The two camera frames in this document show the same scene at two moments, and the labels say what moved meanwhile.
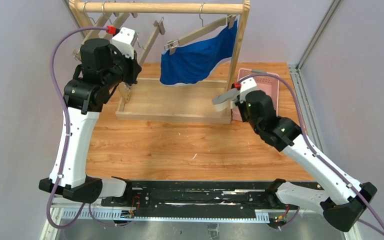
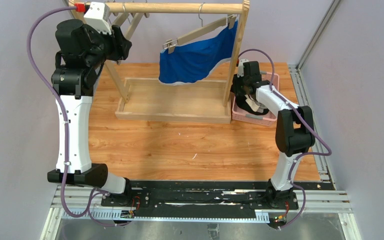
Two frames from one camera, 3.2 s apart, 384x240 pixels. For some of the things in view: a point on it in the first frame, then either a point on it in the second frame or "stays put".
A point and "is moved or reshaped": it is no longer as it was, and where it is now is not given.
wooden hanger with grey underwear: [157, 25] is moved or reshaped
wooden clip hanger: [134, 8] to [121, 17]
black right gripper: [237, 104] to [240, 91]
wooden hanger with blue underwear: [173, 44] stays put
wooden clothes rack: [174, 101] stays put
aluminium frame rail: [311, 120] stays put
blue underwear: [190, 63] stays put
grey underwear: [220, 101] is moved or reshaped
